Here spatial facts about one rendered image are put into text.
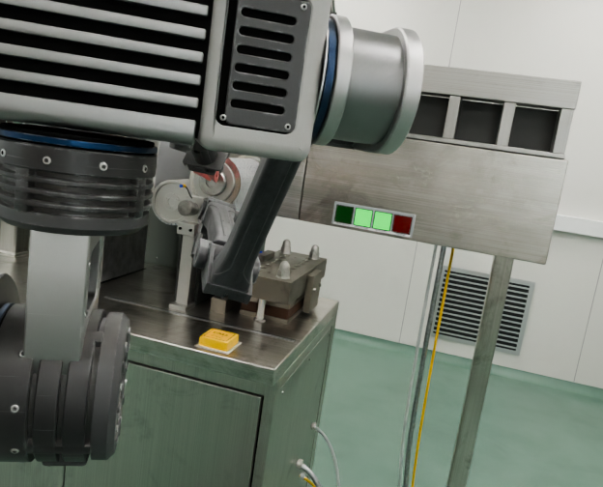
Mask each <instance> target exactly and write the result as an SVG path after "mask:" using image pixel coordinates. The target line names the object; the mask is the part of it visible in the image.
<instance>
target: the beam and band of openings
mask: <svg viewBox="0 0 603 487"><path fill-rule="evenodd" d="M581 84H582V81H578V80H568V79H559V78H550V77H541V76H531V75H522V74H513V73H504V72H487V71H478V70H468V69H459V68H450V67H441V66H431V65H424V74H423V83H422V90H421V95H420V100H419V104H418V108H417V112H416V116H415V119H414V122H413V124H412V127H411V129H410V131H409V133H408V135H407V137H406V138H410V139H416V140H424V141H431V142H438V143H445V144H452V145H459V146H466V147H473V148H480V149H487V150H494V151H501V152H509V153H515V154H522V155H529V156H536V157H544V158H556V159H565V154H564V153H565V149H566V144H567V140H568V135H569V131H570V127H571V122H572V118H573V113H574V110H575V109H576V106H577V101H578V97H579V93H580V89H581ZM423 95H426V96H423ZM431 96H434V97H431ZM439 97H442V98H439ZM448 98H449V99H448ZM472 100H475V101H472ZM480 101H483V102H480ZM488 102H491V103H488ZM496 103H499V104H496ZM520 106H524V107H520ZM529 107H532V108H529ZM536 108H540V109H536ZM545 109H548V110H545ZM553 110H557V111H553ZM436 136H437V137H436ZM457 139H458V140H457ZM472 141H473V142H472ZM493 144H494V145H493ZM514 147H515V148H514Z"/></svg>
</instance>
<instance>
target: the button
mask: <svg viewBox="0 0 603 487"><path fill-rule="evenodd" d="M238 339H239V335H238V334H236V333H232V332H228V331H224V330H220V329H210V330H208V331H207V332H205V333H204V334H202V335H201V336H200V338H199V345H201V346H205V347H209V348H213V349H217V350H220V351H224V352H227V351H229V350H230V349H231V348H232V347H234V346H235V345H236V344H238Z"/></svg>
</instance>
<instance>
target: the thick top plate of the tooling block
mask: <svg viewBox="0 0 603 487"><path fill-rule="evenodd" d="M279 251H280V250H278V251H276V252H275V253H274V257H273V258H271V259H269V260H267V261H265V262H262V261H260V263H261V266H260V268H261V270H260V271H259V274H258V277H257V280H256V283H254V284H253V283H252V298H255V299H260V300H265V301H273V302H277V303H282V304H286V305H288V304H290V303H291V302H292V301H294V300H295V299H296V298H298V297H299V296H300V295H301V294H303V293H304V292H305V288H306V281H307V276H308V275H309V274H310V273H312V272H313V271H315V270H316V269H317V270H322V271H323V272H322V278H323V277H324V276H325V271H326V264H327V258H322V257H319V258H320V259H319V260H313V259H309V258H308V256H309V255H306V254H301V253H297V252H292V251H291V254H283V253H280V252H279ZM283 261H287V262H288V263H289V265H290V269H289V270H290V279H281V278H278V277H276V276H277V270H278V269H279V266H280V263H281V262H283Z"/></svg>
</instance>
